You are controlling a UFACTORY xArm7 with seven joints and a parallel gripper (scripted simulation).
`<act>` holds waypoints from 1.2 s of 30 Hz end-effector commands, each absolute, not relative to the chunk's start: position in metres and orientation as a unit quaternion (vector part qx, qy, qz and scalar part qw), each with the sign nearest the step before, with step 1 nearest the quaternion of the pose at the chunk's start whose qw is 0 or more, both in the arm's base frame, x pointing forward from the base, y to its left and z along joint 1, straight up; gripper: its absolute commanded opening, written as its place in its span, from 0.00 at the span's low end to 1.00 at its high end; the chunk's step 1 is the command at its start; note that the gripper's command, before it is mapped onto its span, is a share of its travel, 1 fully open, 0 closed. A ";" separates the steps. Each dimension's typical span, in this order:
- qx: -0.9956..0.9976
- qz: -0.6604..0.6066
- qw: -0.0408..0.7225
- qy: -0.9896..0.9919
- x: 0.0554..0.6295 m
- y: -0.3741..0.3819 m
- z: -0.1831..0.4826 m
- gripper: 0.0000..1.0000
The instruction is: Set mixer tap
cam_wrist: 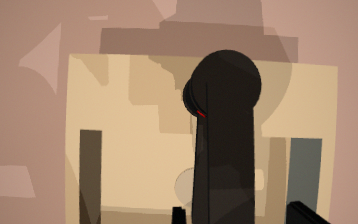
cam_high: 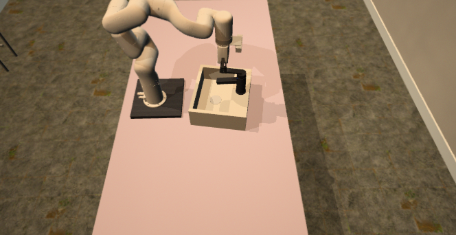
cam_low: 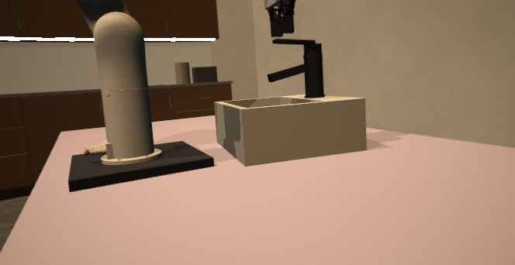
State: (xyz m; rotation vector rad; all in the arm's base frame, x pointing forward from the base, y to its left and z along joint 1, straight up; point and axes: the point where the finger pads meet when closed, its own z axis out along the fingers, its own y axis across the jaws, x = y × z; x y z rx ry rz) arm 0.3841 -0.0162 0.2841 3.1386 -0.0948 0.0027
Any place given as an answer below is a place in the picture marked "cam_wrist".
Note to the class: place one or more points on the tan rectangular basin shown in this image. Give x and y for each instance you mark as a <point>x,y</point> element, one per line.
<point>134,177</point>

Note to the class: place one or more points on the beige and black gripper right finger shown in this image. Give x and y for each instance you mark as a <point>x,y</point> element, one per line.
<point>299,213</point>

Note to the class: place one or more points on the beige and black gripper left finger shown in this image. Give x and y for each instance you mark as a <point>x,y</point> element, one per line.
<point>178,215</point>

